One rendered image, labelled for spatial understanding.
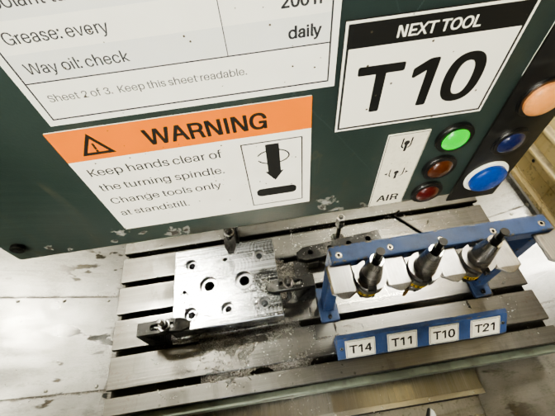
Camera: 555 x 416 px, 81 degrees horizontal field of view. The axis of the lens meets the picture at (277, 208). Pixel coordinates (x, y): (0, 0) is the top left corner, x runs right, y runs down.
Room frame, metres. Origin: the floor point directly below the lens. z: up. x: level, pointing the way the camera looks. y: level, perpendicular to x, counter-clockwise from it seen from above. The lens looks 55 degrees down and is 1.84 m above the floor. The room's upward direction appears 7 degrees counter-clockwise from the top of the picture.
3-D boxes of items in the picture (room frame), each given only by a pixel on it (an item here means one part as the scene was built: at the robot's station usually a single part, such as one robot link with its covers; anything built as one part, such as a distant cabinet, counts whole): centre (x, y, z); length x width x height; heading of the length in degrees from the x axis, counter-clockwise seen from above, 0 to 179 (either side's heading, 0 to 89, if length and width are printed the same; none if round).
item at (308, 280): (0.33, -0.01, 0.97); 0.13 x 0.03 x 0.15; 93
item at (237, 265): (0.36, 0.17, 0.97); 0.29 x 0.23 x 0.05; 93
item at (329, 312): (0.29, -0.11, 1.05); 0.10 x 0.05 x 0.30; 3
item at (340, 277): (0.24, -0.11, 1.21); 0.07 x 0.05 x 0.01; 3
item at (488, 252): (0.25, -0.39, 1.26); 0.04 x 0.04 x 0.07
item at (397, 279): (0.24, -0.22, 1.21); 0.07 x 0.05 x 0.01; 3
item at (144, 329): (0.25, 0.33, 0.97); 0.13 x 0.03 x 0.15; 93
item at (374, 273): (0.24, -0.17, 1.26); 0.04 x 0.04 x 0.07
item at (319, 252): (0.44, -0.17, 0.93); 0.26 x 0.05 x 0.06; 98
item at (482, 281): (0.31, -0.55, 1.05); 0.10 x 0.05 x 0.30; 3
